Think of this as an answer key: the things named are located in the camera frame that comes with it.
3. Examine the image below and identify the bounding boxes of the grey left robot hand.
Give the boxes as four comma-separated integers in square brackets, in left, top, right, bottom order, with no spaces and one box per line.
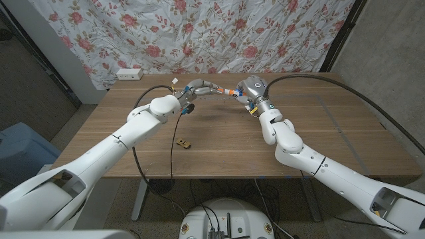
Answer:
[174,78,222,108]

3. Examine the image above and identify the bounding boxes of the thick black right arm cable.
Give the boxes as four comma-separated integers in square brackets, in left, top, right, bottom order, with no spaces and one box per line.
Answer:
[262,74,425,155]

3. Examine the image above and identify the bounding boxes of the white power strip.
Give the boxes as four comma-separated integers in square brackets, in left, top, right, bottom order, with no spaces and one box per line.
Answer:
[115,68,144,81]

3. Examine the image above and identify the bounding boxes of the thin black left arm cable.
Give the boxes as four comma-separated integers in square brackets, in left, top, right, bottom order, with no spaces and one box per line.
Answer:
[169,112,183,181]

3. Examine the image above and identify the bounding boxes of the black backdrop stand pole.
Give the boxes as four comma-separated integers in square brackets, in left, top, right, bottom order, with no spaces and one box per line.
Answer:
[318,0,368,73]

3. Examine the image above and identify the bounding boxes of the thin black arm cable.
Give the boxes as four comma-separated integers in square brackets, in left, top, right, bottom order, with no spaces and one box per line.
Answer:
[299,171,408,235]
[169,112,183,181]

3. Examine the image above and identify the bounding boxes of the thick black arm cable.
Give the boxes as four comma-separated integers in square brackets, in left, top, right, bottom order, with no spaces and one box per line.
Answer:
[262,74,425,155]
[131,84,186,218]

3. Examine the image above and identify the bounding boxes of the grey table leg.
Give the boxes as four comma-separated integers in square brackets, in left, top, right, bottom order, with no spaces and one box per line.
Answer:
[300,179,323,222]
[131,179,150,222]

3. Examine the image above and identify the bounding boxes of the floral backdrop cloth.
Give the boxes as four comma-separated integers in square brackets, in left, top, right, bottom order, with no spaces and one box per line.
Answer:
[28,0,356,90]

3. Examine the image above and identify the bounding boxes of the black round floor fan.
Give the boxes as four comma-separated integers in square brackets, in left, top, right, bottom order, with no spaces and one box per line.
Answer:
[148,179,176,196]

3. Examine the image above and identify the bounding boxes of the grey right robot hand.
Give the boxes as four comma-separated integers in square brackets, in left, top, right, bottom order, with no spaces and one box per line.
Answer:
[236,74,275,116]

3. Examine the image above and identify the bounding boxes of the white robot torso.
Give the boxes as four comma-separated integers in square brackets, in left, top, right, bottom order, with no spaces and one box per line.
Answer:
[178,198,276,239]

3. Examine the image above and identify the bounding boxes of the blue plastic bin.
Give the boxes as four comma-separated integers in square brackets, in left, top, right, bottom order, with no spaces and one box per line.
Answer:
[0,121,62,193]

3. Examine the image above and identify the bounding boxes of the yellow toy car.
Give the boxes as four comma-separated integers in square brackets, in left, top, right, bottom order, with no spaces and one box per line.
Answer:
[175,137,193,149]

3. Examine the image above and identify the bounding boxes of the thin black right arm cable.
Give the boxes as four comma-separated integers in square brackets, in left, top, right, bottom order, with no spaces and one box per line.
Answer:
[299,171,408,235]

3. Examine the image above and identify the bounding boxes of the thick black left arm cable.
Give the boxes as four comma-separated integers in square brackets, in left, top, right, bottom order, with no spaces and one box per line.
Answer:
[131,84,186,218]

